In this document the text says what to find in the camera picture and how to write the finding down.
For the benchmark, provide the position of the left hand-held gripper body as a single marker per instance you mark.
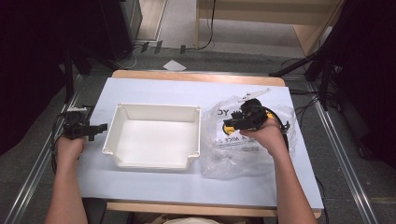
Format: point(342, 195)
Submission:
point(74, 126)

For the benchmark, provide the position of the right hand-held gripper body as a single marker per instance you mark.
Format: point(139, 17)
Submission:
point(254, 115)

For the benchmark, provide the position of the clear printed plastic bag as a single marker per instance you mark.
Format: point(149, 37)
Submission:
point(227, 155)

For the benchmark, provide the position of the person's left hand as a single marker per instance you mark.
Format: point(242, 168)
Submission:
point(69, 148)

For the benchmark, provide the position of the person's right hand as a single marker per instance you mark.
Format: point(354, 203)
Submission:
point(268, 137)

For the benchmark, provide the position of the black stand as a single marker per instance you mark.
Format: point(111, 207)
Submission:
point(70, 74)
point(314, 68)

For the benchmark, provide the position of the white plastic bin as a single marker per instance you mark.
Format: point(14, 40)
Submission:
point(152, 140)

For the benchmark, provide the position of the wooden table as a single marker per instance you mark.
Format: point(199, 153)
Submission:
point(193, 76)

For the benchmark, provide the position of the white paper sheet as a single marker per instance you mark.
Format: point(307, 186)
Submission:
point(174, 65)

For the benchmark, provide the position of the white table board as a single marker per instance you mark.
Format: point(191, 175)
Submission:
point(168, 186)

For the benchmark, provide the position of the light wooden furniture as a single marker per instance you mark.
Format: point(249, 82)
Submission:
point(264, 15)

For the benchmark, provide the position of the dark cabinet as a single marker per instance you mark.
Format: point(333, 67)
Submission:
point(121, 28)

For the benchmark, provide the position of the person's light clothing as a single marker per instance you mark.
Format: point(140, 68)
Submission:
point(190, 221)

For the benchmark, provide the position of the metal floor rail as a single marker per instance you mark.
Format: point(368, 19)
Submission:
point(34, 174)
point(342, 161)

